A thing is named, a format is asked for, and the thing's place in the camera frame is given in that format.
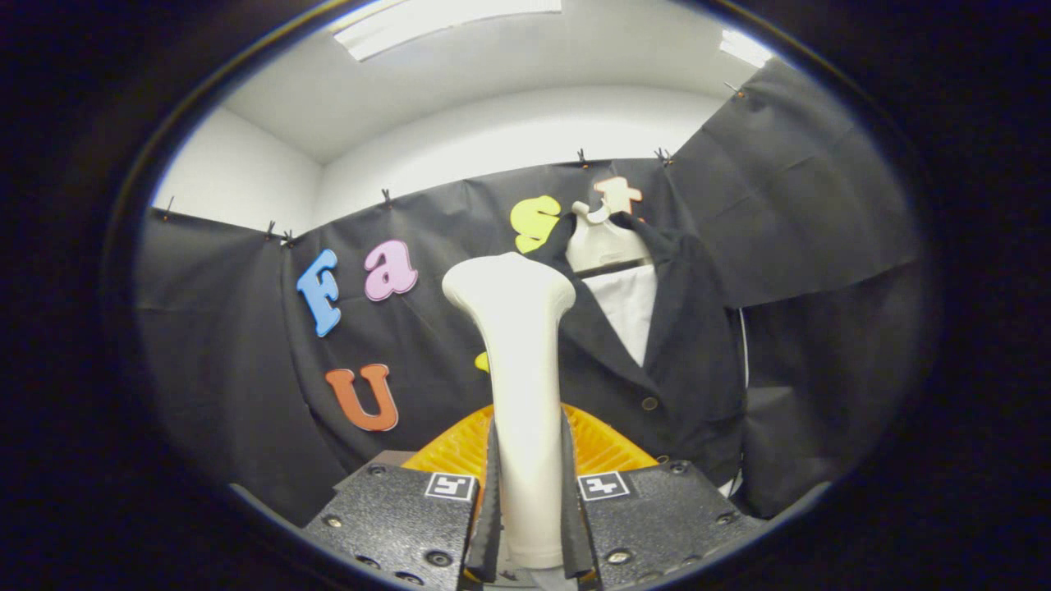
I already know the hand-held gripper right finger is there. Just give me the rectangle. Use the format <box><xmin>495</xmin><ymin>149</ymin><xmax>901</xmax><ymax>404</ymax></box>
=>
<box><xmin>560</xmin><ymin>402</ymin><xmax>769</xmax><ymax>591</ymax></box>

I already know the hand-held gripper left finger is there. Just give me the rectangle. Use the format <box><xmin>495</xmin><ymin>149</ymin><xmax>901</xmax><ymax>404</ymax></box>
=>
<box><xmin>300</xmin><ymin>404</ymin><xmax>503</xmax><ymax>591</ymax></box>

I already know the white garment steamer head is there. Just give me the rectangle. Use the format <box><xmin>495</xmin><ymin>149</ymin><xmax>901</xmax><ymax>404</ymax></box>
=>
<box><xmin>442</xmin><ymin>252</ymin><xmax>577</xmax><ymax>570</ymax></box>

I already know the black button jacket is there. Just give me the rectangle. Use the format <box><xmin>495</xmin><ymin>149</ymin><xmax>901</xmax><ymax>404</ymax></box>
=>
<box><xmin>525</xmin><ymin>212</ymin><xmax>749</xmax><ymax>488</ymax></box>

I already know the white mannequin torso stand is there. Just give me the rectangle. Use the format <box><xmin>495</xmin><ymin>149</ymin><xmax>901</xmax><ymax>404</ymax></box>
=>
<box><xmin>565</xmin><ymin>201</ymin><xmax>659</xmax><ymax>369</ymax></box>

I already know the black backdrop cloth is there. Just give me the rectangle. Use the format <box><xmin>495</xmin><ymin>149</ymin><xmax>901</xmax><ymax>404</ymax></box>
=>
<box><xmin>135</xmin><ymin>57</ymin><xmax>930</xmax><ymax>528</ymax></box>

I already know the row of black clips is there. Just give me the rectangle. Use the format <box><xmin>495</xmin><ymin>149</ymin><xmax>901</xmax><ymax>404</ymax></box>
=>
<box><xmin>160</xmin><ymin>80</ymin><xmax>748</xmax><ymax>247</ymax></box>

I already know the small ceiling light panel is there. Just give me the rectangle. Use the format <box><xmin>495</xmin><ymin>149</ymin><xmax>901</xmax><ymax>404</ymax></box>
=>
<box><xmin>720</xmin><ymin>29</ymin><xmax>775</xmax><ymax>70</ymax></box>

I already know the long ceiling light panel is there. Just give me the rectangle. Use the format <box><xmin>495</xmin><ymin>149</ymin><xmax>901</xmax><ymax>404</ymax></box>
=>
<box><xmin>331</xmin><ymin>0</ymin><xmax>564</xmax><ymax>62</ymax></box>

